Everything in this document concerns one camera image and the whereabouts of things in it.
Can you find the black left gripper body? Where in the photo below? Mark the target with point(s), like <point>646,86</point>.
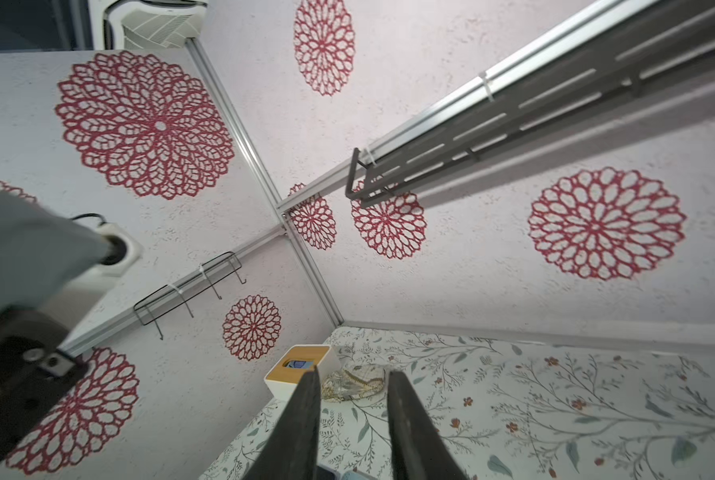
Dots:
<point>34,372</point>

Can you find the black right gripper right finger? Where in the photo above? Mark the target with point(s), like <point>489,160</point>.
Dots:
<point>417,451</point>

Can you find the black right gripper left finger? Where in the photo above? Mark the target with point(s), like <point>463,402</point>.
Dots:
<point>291,449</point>

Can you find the light blue phone case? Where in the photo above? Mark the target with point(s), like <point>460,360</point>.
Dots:
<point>355,475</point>

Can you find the black phone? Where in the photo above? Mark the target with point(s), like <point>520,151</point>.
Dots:
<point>41,254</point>

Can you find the white box with wooden top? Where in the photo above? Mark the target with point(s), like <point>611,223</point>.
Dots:
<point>283,378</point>

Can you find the black wire wall basket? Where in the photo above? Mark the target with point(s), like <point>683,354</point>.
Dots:
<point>151,308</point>

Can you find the grey wall shelf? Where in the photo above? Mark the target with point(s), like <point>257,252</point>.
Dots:
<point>608,54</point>

